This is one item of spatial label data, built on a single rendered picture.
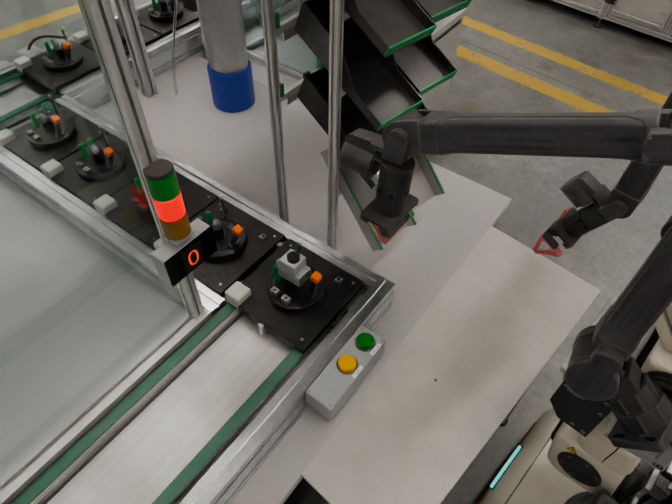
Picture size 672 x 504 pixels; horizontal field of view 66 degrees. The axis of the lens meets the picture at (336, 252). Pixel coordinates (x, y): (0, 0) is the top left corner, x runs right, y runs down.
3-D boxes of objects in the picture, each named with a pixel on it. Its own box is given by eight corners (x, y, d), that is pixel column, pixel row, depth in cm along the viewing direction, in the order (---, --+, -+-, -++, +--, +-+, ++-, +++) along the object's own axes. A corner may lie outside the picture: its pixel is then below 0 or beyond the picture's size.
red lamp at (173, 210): (191, 210, 95) (186, 190, 91) (170, 226, 92) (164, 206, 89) (173, 199, 97) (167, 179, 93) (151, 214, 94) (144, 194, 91)
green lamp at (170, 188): (186, 190, 91) (180, 168, 88) (164, 206, 89) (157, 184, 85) (166, 178, 93) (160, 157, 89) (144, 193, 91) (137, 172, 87)
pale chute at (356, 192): (406, 226, 138) (417, 224, 134) (372, 251, 132) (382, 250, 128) (357, 130, 133) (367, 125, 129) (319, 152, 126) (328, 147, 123)
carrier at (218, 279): (285, 240, 139) (283, 206, 130) (221, 298, 126) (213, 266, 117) (220, 201, 148) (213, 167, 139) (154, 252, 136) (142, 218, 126)
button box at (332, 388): (384, 353, 123) (386, 339, 118) (330, 422, 112) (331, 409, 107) (359, 337, 126) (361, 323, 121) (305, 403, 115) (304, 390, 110)
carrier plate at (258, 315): (364, 286, 130) (364, 281, 128) (303, 354, 117) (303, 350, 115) (290, 242, 139) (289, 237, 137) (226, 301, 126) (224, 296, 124)
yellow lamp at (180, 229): (196, 229, 99) (191, 211, 95) (176, 245, 96) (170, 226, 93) (178, 217, 101) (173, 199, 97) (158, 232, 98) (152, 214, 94)
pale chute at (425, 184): (434, 195, 146) (445, 192, 142) (403, 217, 140) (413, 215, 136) (389, 103, 140) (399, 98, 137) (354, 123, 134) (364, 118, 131)
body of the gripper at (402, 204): (358, 220, 94) (361, 190, 88) (389, 190, 100) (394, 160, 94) (388, 237, 92) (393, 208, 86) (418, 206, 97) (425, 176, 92)
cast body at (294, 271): (311, 275, 122) (310, 256, 117) (299, 287, 120) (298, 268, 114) (283, 259, 125) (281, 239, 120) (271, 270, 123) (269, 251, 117)
